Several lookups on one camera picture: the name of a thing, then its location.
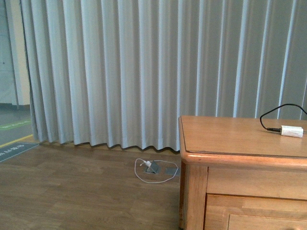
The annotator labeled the closed metal floor plate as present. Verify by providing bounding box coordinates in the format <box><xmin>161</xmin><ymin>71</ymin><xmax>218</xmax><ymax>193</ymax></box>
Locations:
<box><xmin>165</xmin><ymin>168</ymin><xmax>180</xmax><ymax>176</ymax></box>

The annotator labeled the light grey pleated curtain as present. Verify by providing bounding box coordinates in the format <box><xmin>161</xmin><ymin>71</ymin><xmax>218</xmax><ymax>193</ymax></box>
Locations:
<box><xmin>21</xmin><ymin>0</ymin><xmax>307</xmax><ymax>150</ymax></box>

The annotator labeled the wooden side table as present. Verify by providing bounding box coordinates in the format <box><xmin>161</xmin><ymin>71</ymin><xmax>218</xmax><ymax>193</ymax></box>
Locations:
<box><xmin>178</xmin><ymin>115</ymin><xmax>307</xmax><ymax>230</ymax></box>

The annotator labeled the wooden table drawer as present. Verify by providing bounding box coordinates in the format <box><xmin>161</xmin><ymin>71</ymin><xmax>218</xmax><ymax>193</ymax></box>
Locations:
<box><xmin>204</xmin><ymin>195</ymin><xmax>307</xmax><ymax>230</ymax></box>

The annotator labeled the white charging cable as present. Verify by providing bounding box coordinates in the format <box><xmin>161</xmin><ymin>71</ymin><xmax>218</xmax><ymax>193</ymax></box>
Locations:
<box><xmin>134</xmin><ymin>158</ymin><xmax>179</xmax><ymax>184</ymax></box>

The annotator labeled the white adapter box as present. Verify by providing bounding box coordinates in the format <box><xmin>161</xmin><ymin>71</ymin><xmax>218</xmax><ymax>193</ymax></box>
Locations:
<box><xmin>281</xmin><ymin>126</ymin><xmax>304</xmax><ymax>138</ymax></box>

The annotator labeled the open metal floor socket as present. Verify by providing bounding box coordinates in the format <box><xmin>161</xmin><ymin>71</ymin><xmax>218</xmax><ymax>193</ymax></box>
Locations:
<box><xmin>145</xmin><ymin>161</ymin><xmax>160</xmax><ymax>174</ymax></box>

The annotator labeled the white plug adapter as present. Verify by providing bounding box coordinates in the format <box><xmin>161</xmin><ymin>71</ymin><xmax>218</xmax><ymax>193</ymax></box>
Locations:
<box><xmin>140</xmin><ymin>161</ymin><xmax>152</xmax><ymax>168</ymax></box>

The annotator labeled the black cable on table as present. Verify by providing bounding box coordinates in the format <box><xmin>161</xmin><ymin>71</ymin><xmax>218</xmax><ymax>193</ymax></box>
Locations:
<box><xmin>260</xmin><ymin>103</ymin><xmax>307</xmax><ymax>133</ymax></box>

